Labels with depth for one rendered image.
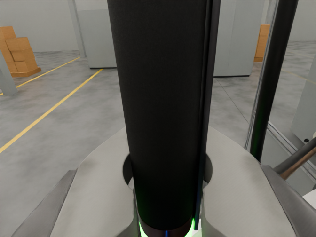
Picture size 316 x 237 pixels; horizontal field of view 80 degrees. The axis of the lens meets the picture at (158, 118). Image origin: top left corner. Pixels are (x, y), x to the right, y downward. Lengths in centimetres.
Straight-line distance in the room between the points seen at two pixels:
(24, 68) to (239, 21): 703
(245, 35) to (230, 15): 67
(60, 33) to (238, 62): 1081
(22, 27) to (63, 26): 253
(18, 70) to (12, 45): 84
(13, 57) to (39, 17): 629
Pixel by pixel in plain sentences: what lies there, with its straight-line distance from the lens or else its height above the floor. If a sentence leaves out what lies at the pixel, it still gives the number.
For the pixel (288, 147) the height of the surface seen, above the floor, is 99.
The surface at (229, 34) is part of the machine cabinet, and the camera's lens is 578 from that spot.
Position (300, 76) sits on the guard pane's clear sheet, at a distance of 126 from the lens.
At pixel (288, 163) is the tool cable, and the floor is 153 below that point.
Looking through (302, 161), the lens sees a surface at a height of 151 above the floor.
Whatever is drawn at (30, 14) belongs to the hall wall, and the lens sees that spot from 1464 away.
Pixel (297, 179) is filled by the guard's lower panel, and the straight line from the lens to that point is 131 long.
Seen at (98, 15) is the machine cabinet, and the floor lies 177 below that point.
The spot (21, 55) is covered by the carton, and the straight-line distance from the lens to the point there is 825.
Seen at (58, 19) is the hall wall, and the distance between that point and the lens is 1382.
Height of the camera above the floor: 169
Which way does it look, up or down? 28 degrees down
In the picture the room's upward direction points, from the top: 3 degrees counter-clockwise
